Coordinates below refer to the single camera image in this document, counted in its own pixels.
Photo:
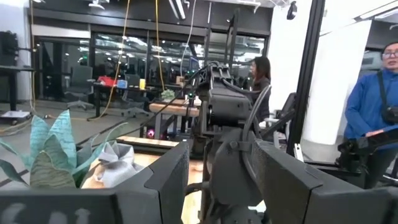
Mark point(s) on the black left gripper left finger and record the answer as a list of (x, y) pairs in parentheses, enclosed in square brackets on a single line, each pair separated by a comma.
[(93, 205)]

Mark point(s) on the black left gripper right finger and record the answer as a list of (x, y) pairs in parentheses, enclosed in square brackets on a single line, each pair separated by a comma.
[(311, 208)]

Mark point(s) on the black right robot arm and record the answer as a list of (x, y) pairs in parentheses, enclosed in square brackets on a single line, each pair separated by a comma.
[(230, 105)]

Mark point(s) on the grey-blue crumpled cloth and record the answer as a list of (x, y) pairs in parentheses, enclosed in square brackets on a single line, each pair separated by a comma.
[(118, 161)]

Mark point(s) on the teal plant in white pot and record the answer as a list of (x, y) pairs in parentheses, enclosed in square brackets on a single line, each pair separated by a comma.
[(59, 140)]

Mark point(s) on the black office chair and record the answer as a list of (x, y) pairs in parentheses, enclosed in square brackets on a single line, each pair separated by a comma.
[(287, 105)]

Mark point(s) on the wooden background table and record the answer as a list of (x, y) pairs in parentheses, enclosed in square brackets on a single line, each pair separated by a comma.
[(174, 109)]

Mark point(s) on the person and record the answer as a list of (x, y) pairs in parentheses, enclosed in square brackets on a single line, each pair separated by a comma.
[(262, 81), (367, 105)]

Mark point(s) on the small green background plant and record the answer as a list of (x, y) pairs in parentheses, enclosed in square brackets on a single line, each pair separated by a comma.
[(168, 95)]

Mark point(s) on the red bag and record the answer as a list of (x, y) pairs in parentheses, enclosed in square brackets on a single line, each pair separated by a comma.
[(107, 81)]

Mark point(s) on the blue box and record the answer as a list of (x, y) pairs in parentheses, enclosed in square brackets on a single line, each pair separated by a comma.
[(122, 84)]

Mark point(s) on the yellow cup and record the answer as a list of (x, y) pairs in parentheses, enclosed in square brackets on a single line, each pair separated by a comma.
[(142, 84)]

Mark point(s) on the grey office chair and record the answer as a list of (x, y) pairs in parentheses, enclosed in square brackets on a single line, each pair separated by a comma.
[(81, 77)]

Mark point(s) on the black cabinet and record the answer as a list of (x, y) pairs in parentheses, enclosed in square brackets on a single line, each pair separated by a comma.
[(7, 48)]

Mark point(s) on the black aluminium rig frame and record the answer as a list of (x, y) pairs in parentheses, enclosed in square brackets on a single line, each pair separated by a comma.
[(306, 77)]

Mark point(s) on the black security camera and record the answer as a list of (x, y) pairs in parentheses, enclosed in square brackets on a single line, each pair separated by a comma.
[(291, 11)]

